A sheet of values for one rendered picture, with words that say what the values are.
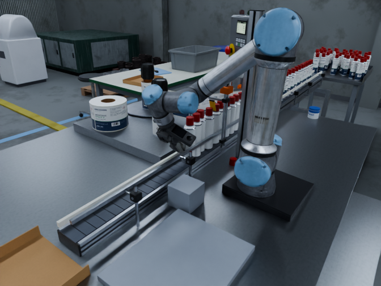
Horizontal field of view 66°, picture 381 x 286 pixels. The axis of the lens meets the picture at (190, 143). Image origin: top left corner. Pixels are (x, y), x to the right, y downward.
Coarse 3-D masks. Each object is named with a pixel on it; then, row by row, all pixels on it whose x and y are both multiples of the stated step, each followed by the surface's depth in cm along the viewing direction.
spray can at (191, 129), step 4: (188, 116) 124; (192, 116) 124; (188, 120) 123; (192, 120) 123; (188, 124) 123; (192, 124) 124; (184, 128) 124; (188, 128) 123; (192, 128) 123; (192, 132) 124; (192, 144) 127; (192, 152) 128; (184, 156) 130; (184, 160) 131
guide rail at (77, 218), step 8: (200, 144) 129; (184, 152) 121; (168, 160) 114; (176, 160) 117; (160, 168) 110; (144, 176) 103; (128, 184) 99; (136, 184) 101; (120, 192) 95; (104, 200) 91; (88, 208) 87; (96, 208) 88; (80, 216) 84; (72, 224) 82
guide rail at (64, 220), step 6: (168, 156) 127; (174, 156) 129; (162, 162) 123; (150, 168) 118; (138, 174) 113; (144, 174) 115; (126, 180) 109; (132, 180) 110; (120, 186) 106; (108, 192) 102; (114, 192) 104; (96, 198) 99; (102, 198) 100; (90, 204) 96; (78, 210) 93; (84, 210) 95; (66, 216) 91; (72, 216) 91; (60, 222) 88; (66, 222) 90
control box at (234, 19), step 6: (234, 18) 129; (240, 18) 124; (246, 18) 120; (234, 24) 130; (234, 30) 130; (234, 36) 131; (240, 36) 126; (246, 36) 122; (234, 42) 132; (246, 42) 122; (234, 48) 133; (228, 54) 139
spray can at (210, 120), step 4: (208, 108) 134; (212, 108) 134; (208, 112) 134; (212, 112) 135; (204, 116) 136; (208, 116) 135; (212, 116) 135; (208, 120) 135; (212, 120) 135; (208, 124) 136; (212, 124) 136; (208, 128) 136; (212, 128) 137; (208, 132) 137; (212, 132) 138; (208, 136) 138; (212, 140) 140; (208, 144) 140; (212, 144) 141; (208, 148) 141; (212, 148) 142
